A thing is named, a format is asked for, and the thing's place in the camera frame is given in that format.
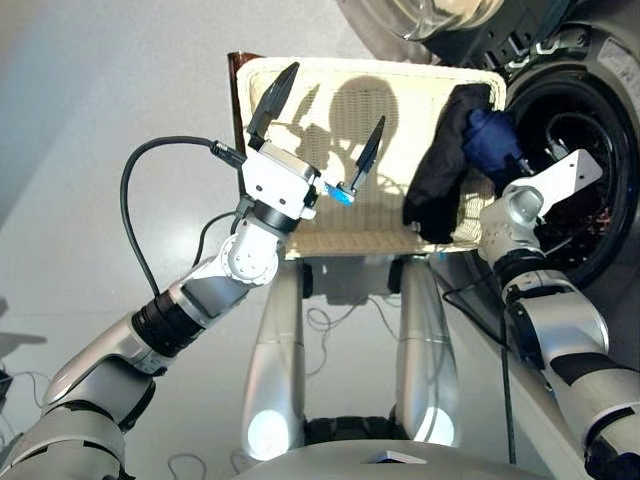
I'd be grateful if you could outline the pale woven basket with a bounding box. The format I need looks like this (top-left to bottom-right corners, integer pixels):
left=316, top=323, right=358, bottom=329
left=234, top=55, right=507, bottom=260

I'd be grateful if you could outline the round glass washing machine door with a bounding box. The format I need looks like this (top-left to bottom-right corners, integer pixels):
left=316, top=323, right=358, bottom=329
left=333, top=0, right=569, bottom=69

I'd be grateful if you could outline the black cloth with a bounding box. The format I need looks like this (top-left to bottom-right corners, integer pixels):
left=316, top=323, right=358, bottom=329
left=401, top=82, right=495, bottom=246

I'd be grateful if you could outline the thin white floor cable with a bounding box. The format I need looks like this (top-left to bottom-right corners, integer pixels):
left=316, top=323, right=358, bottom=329
left=303, top=293, right=402, bottom=377

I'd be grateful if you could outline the silver robot leg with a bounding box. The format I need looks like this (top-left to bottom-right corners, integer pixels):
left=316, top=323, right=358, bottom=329
left=396, top=255, right=462, bottom=448
left=240, top=258, right=307, bottom=462

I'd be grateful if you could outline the silver robot torso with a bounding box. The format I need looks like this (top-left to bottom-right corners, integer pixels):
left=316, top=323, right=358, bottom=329
left=233, top=413, right=587, bottom=480

